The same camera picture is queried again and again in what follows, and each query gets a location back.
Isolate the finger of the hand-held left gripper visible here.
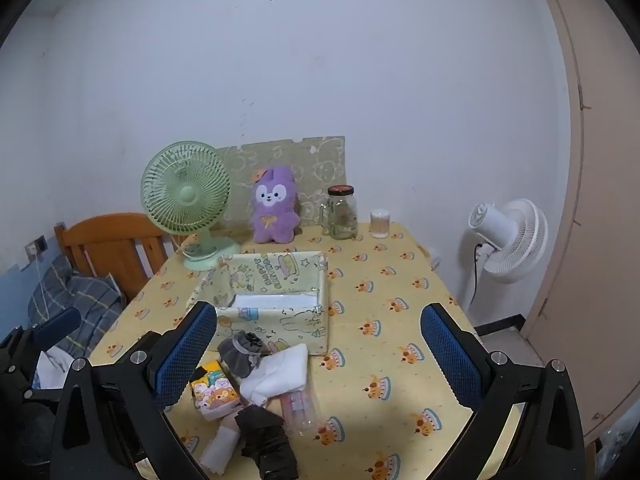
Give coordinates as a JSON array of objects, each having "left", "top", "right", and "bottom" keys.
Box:
[
  {"left": 0, "top": 326, "right": 29, "bottom": 376},
  {"left": 30, "top": 307, "right": 83, "bottom": 355}
]

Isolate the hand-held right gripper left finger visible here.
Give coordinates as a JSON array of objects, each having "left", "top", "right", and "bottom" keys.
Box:
[{"left": 50, "top": 301, "right": 218, "bottom": 480}]

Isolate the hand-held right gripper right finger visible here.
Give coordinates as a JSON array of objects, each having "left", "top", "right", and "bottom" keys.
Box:
[{"left": 420, "top": 302, "right": 586, "bottom": 480}]

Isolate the pink cartoon tissue packet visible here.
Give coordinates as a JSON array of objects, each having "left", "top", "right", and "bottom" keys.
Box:
[{"left": 191, "top": 377, "right": 247, "bottom": 422}]

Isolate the grey fabric pouch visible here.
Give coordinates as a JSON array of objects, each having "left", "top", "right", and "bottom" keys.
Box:
[{"left": 217, "top": 330, "right": 272, "bottom": 380}]

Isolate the white tissue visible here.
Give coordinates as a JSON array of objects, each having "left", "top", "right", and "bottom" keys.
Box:
[{"left": 240, "top": 344, "right": 309, "bottom": 406}]

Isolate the white sock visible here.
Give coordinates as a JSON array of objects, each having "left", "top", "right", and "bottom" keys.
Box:
[{"left": 199, "top": 421, "right": 242, "bottom": 474}]

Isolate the black cloth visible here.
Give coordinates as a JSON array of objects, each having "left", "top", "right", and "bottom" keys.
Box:
[{"left": 235, "top": 404, "right": 300, "bottom": 480}]

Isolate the cartoon print fabric storage box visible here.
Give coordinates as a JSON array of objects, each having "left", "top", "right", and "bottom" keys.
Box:
[{"left": 186, "top": 250, "right": 330, "bottom": 357}]

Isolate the clear pink plastic bag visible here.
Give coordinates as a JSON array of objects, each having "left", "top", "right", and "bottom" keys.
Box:
[{"left": 280, "top": 391, "right": 324, "bottom": 439}]

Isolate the grey plaid bedding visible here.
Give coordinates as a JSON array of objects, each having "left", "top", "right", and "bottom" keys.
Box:
[{"left": 27, "top": 255, "right": 127, "bottom": 357}]

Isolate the white cloth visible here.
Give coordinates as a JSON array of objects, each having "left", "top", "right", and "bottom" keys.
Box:
[{"left": 32, "top": 350, "right": 77, "bottom": 392}]

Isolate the wooden headboard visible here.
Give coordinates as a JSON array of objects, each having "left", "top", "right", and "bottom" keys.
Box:
[{"left": 54, "top": 213, "right": 175, "bottom": 302}]

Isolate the white floor fan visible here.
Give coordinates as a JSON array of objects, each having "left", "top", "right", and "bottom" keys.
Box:
[{"left": 452, "top": 198, "right": 550, "bottom": 312}]

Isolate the cotton swab container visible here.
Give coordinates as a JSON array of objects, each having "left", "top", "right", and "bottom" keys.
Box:
[{"left": 370, "top": 208, "right": 390, "bottom": 239}]

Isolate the green desk fan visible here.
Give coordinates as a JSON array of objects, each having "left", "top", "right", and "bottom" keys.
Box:
[{"left": 140, "top": 141, "right": 242, "bottom": 272}]

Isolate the purple plush toy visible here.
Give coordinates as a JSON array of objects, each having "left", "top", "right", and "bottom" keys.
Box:
[{"left": 249, "top": 165, "right": 302, "bottom": 245}]

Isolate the glass jar with lid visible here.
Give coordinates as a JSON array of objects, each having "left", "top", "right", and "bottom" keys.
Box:
[{"left": 320, "top": 186, "right": 359, "bottom": 241}]

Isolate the beige door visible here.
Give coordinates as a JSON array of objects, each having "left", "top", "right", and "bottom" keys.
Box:
[{"left": 520, "top": 0, "right": 640, "bottom": 447}]

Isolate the green patterned board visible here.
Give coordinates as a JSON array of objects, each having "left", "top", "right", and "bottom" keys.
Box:
[{"left": 216, "top": 136, "right": 347, "bottom": 232}]

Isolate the wall socket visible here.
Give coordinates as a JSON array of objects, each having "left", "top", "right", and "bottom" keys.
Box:
[{"left": 24, "top": 236, "right": 49, "bottom": 262}]

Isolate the black fan power cable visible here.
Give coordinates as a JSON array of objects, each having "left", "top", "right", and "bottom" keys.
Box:
[{"left": 471, "top": 244, "right": 483, "bottom": 307}]

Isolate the white desk fan cable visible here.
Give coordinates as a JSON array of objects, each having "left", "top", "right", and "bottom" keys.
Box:
[{"left": 170, "top": 234, "right": 202, "bottom": 262}]

